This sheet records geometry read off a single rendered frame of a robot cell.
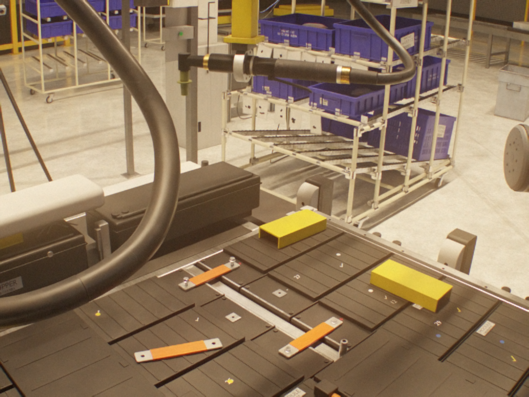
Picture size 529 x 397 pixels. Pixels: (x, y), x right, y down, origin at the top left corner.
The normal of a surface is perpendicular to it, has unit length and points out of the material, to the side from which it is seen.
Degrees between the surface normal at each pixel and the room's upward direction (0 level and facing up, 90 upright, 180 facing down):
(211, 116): 90
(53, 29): 97
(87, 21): 78
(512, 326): 0
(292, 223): 0
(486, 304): 0
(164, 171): 37
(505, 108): 90
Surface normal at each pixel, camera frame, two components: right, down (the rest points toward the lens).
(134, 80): -0.16, 0.07
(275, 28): -0.69, 0.34
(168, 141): 0.36, -0.47
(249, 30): -0.29, 0.37
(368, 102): 0.72, 0.29
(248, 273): 0.03, -0.92
